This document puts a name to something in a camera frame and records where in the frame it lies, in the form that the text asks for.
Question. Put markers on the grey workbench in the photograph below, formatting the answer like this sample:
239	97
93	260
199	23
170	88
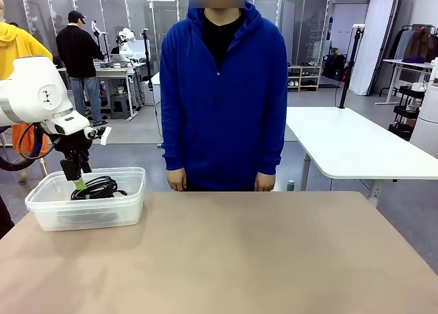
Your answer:
113	71

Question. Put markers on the person's left hand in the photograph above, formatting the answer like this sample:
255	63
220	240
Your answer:
266	182

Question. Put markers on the clear plastic storage container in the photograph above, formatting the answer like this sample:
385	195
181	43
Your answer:
85	221

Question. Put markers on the wooden shoe rack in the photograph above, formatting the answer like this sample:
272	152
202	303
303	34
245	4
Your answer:
304	78

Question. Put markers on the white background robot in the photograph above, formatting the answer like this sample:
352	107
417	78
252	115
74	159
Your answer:
128	35

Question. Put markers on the black tripod pole with light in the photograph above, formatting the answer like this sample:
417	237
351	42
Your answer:
347	78

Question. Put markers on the white folding screen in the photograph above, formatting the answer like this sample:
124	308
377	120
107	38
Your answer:
373	37

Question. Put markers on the person in blue hoodie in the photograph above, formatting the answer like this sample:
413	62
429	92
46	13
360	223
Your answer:
222	105

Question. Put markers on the wrist camera with white bracket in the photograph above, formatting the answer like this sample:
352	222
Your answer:
90	132

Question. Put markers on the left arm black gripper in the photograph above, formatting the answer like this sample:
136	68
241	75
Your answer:
72	143

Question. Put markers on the small grey floor cylinder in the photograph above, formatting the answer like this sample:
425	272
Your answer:
291	185

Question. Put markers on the stand with white device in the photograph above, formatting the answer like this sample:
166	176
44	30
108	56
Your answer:
96	30

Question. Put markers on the person's right hand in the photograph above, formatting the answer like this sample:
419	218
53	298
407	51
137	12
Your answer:
177	180

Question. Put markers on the black camera tripod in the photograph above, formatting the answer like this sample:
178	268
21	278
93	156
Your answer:
147	54

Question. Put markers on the person in black with cap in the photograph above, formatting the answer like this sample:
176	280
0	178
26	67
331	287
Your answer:
77	54

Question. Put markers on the white table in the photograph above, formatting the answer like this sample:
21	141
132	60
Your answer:
359	139

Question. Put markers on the clothes rack with garments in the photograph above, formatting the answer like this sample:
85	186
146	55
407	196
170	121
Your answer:
417	43

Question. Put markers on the person's left forearm blue sleeve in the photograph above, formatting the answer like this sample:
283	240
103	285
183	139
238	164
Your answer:
272	150

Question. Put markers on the person in yellow hoodie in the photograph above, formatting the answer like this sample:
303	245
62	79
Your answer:
10	47

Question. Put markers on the black bags pile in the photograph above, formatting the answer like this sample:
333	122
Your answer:
333	66

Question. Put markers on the grey step stool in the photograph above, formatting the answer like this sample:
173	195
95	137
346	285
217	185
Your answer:
120	105

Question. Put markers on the white desk with thin legs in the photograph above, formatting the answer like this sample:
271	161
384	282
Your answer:
407	63

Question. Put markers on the black utility cart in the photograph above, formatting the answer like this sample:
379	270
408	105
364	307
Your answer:
405	91

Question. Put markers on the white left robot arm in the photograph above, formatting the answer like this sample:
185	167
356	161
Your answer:
34	88

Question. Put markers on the purple fabric item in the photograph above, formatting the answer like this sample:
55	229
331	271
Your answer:
413	59

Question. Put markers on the person's right forearm blue sleeve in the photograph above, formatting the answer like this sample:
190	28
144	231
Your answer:
172	146

